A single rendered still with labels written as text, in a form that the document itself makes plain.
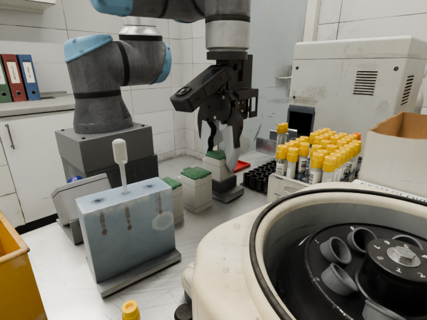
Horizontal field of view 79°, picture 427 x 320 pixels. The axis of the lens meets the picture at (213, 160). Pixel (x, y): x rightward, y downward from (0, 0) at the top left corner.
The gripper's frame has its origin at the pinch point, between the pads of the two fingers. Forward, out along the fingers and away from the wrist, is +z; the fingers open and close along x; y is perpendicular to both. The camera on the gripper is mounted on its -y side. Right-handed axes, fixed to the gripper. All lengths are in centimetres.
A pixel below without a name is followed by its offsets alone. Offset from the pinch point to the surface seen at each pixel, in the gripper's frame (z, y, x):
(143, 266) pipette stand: 5.1, -22.1, -8.7
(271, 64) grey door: -19, 164, 95
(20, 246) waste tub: -3.9, -32.6, -8.6
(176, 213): 4.2, -12.7, -3.2
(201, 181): 0.5, -7.3, -3.2
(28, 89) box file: -1, 8, 192
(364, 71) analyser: -16.5, 39.0, -11.9
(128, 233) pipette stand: 0.1, -23.1, -7.9
